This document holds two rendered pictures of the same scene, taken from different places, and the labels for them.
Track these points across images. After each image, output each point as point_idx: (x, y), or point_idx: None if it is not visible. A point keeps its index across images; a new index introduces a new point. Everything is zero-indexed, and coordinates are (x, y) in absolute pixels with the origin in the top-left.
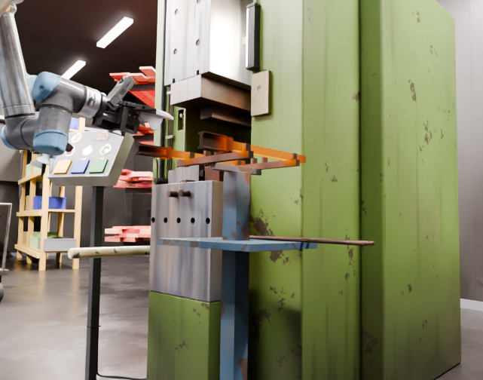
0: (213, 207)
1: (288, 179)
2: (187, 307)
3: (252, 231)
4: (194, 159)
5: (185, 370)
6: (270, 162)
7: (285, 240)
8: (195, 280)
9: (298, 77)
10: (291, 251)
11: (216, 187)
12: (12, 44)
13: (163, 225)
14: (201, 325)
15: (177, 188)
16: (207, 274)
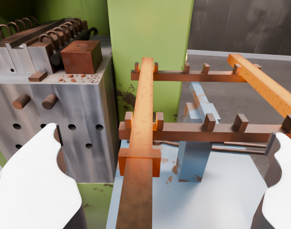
0: (104, 112)
1: (168, 57)
2: (85, 188)
3: (121, 103)
4: (175, 133)
5: (93, 215)
6: (220, 75)
7: (226, 151)
8: (91, 171)
9: None
10: (166, 117)
11: (101, 87)
12: None
13: (17, 131)
14: (106, 195)
15: (25, 91)
16: (107, 167)
